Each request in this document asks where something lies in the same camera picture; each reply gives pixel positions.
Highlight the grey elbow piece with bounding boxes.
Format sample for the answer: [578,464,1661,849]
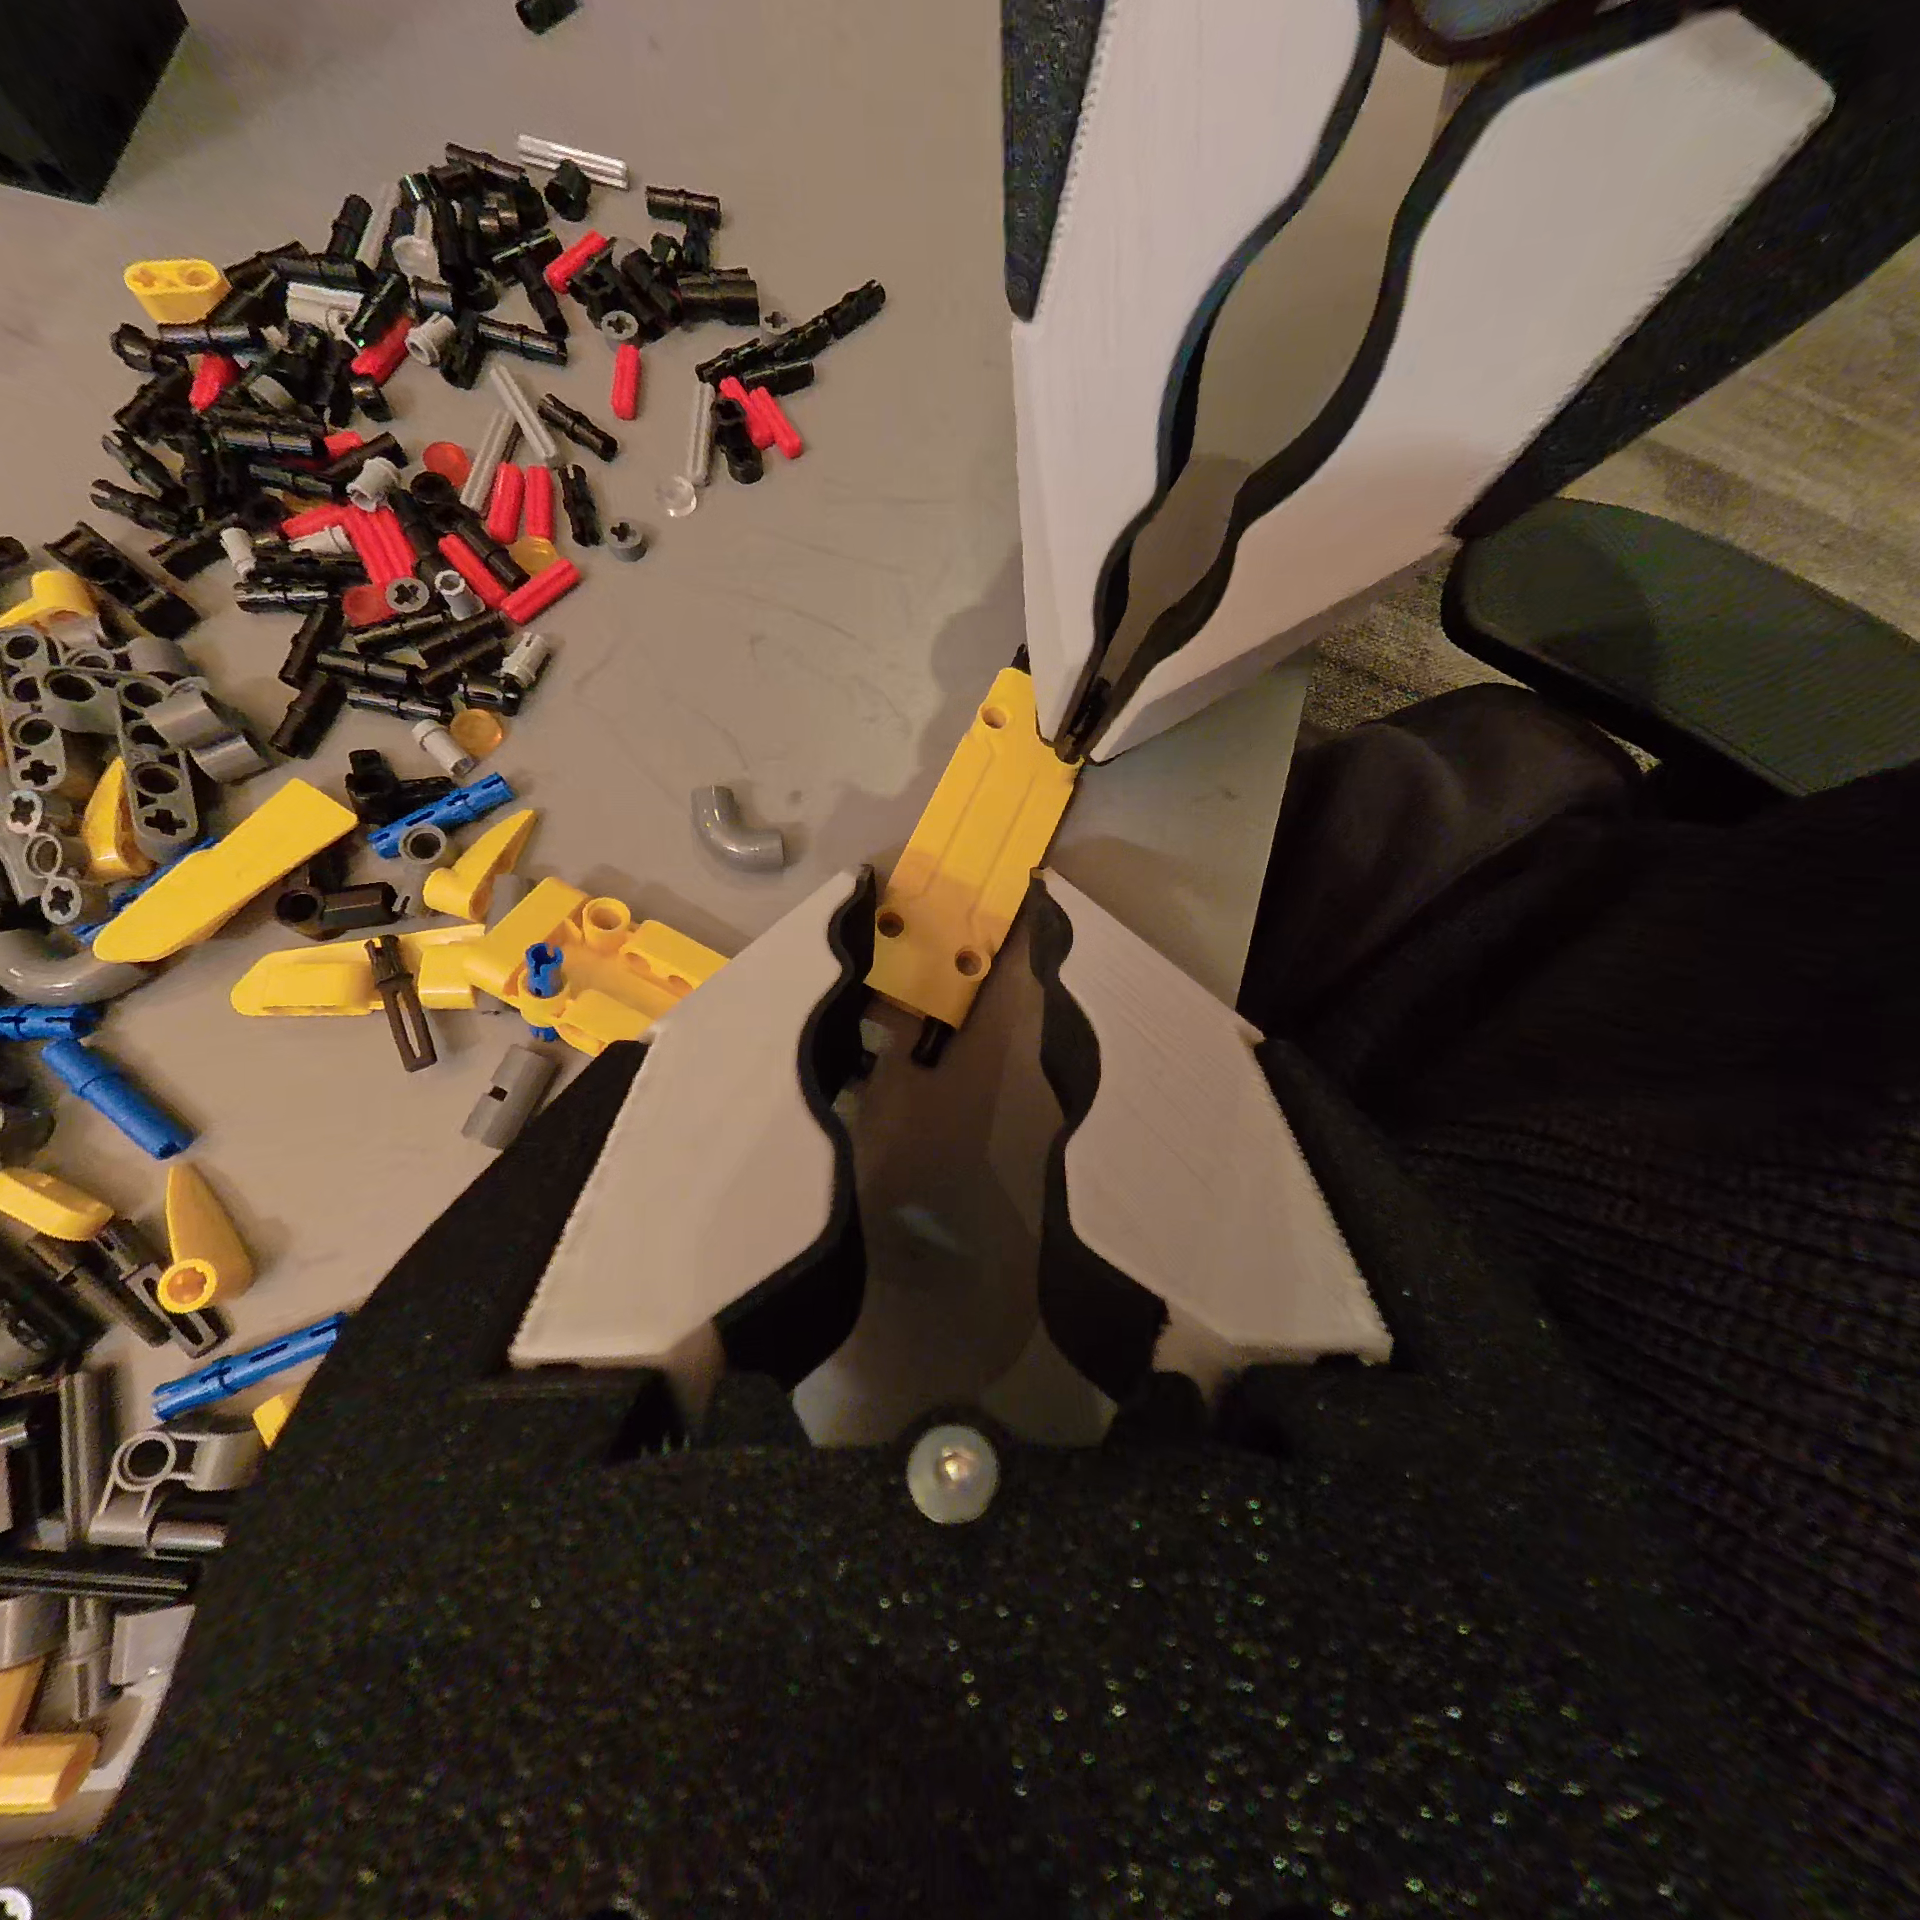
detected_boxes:
[691,784,793,877]

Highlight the yellow panel brick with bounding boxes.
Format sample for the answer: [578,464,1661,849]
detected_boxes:
[861,663,1084,1033]

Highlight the yellow wing piece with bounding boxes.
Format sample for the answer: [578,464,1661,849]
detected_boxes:
[228,928,497,1021]

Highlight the pile of mixed toy bricks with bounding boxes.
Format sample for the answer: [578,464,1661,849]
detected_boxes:
[0,526,540,1838]

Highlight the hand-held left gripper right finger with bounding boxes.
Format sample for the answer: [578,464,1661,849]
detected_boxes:
[1023,874,1397,1404]

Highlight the yellow fin piece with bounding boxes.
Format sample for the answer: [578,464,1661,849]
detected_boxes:
[418,809,538,919]

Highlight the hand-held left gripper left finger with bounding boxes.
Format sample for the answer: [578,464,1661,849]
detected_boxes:
[508,867,884,1404]

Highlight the black brick tower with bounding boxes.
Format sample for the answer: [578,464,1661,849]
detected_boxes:
[0,0,188,204]

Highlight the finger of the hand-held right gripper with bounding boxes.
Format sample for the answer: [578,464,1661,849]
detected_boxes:
[1007,0,1388,752]
[1082,0,1842,766]

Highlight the person's dark trousers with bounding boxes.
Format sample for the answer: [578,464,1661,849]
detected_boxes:
[1236,682,1667,1082]

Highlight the short grey tube connector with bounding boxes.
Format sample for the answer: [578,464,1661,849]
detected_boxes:
[459,1041,561,1154]

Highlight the yellow brick assembly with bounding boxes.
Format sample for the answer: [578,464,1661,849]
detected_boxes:
[464,877,737,1052]

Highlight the black office chair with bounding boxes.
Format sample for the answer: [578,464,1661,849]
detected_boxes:
[1442,503,1920,797]

